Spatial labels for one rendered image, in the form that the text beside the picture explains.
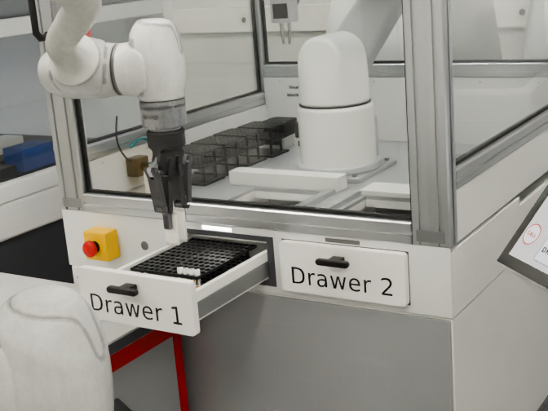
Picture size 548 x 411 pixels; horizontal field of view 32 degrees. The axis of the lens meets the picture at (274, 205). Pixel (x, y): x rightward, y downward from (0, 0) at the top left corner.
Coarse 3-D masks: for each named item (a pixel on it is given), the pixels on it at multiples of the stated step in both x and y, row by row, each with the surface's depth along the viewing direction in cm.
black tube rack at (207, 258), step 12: (192, 240) 216; (204, 240) 216; (168, 252) 209; (180, 252) 209; (192, 252) 208; (204, 252) 207; (216, 252) 206; (228, 252) 206; (240, 252) 205; (144, 264) 202; (156, 264) 201; (168, 264) 201; (180, 264) 200; (192, 264) 199; (204, 264) 199; (216, 264) 199; (228, 264) 207; (204, 276) 200; (216, 276) 199
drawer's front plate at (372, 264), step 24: (288, 240) 201; (288, 264) 201; (312, 264) 198; (360, 264) 192; (384, 264) 189; (288, 288) 203; (312, 288) 199; (336, 288) 196; (360, 288) 193; (384, 288) 190; (408, 288) 189
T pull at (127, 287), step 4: (124, 284) 187; (128, 284) 187; (132, 284) 187; (108, 288) 186; (112, 288) 186; (116, 288) 185; (120, 288) 185; (124, 288) 185; (128, 288) 184; (132, 288) 186; (136, 288) 187; (108, 292) 187; (112, 292) 186; (116, 292) 185; (120, 292) 185; (124, 292) 184; (128, 292) 184; (132, 292) 183; (136, 292) 183; (132, 296) 184
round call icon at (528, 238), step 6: (534, 222) 165; (528, 228) 165; (534, 228) 164; (540, 228) 163; (528, 234) 164; (534, 234) 163; (540, 234) 162; (522, 240) 165; (528, 240) 164; (534, 240) 162; (528, 246) 163
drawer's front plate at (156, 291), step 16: (80, 272) 195; (96, 272) 192; (112, 272) 190; (128, 272) 188; (80, 288) 196; (96, 288) 193; (144, 288) 186; (160, 288) 184; (176, 288) 182; (192, 288) 180; (96, 304) 194; (112, 304) 192; (128, 304) 190; (144, 304) 187; (160, 304) 185; (176, 304) 183; (192, 304) 181; (112, 320) 193; (128, 320) 191; (144, 320) 188; (160, 320) 186; (192, 320) 182; (192, 336) 183
